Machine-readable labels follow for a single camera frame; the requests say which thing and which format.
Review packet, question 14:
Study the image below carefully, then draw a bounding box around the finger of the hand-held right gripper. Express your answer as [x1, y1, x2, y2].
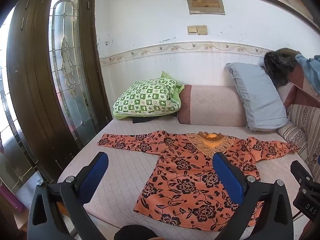
[290, 160, 313, 182]

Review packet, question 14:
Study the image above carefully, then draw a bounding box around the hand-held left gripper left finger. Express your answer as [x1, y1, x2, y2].
[27, 151, 109, 240]

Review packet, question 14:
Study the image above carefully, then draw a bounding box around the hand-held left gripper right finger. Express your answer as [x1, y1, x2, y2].
[212, 151, 294, 240]

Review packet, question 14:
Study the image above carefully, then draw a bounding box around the orange floral blouse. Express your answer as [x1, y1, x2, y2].
[97, 130, 302, 228]

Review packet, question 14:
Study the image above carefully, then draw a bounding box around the striped sofa cushion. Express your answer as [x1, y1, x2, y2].
[277, 104, 320, 180]

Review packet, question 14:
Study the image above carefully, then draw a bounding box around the person's dark clothing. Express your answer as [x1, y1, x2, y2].
[114, 224, 159, 240]

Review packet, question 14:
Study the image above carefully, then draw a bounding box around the beige quilted bolster pillow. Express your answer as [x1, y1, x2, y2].
[177, 84, 248, 127]

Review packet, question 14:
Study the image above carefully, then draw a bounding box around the brown patterned cloth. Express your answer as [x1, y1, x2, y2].
[276, 47, 320, 108]

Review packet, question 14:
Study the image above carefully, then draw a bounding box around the light blue pillow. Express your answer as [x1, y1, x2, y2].
[226, 62, 289, 132]

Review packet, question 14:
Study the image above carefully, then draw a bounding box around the purple plastic object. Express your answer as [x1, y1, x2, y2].
[0, 180, 24, 212]

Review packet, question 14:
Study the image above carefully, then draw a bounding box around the green patterned pillow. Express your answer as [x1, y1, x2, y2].
[112, 71, 185, 120]

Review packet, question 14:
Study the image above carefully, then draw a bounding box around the blue denim cloth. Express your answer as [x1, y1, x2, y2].
[294, 54, 320, 94]

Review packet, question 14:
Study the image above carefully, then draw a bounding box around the dark fur garment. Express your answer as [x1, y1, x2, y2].
[264, 51, 298, 88]

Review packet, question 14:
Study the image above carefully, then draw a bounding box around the wooden door with stained glass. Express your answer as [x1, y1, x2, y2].
[6, 0, 113, 188]

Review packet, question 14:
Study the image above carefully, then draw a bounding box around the framed wall plaque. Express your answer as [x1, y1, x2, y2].
[185, 0, 225, 15]

